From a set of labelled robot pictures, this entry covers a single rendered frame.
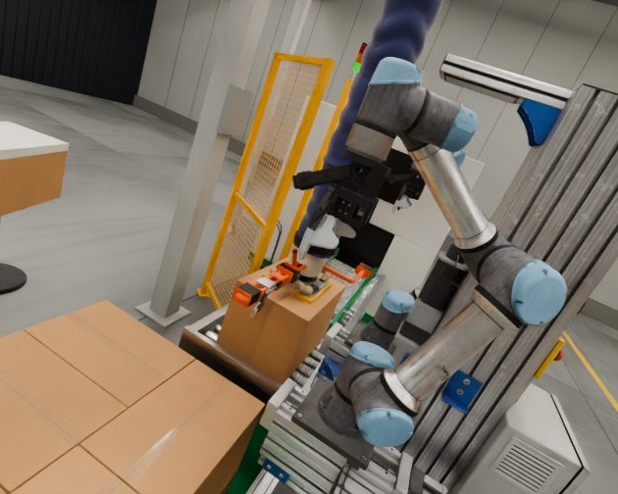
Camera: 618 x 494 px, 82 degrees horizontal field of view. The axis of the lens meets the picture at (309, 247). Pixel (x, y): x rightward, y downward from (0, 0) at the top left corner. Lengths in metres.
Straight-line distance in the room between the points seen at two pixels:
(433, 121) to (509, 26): 10.19
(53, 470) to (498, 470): 1.28
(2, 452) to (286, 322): 1.03
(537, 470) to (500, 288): 0.56
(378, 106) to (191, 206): 2.11
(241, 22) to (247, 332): 1.78
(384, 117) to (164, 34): 14.06
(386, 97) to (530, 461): 0.97
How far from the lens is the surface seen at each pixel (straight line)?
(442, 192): 0.83
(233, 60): 2.48
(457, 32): 10.79
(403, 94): 0.62
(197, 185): 2.57
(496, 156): 10.25
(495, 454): 1.21
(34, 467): 1.49
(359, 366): 0.96
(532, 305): 0.82
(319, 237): 0.61
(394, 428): 0.89
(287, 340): 1.72
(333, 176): 0.64
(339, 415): 1.04
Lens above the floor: 1.74
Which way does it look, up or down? 18 degrees down
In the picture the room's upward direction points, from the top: 22 degrees clockwise
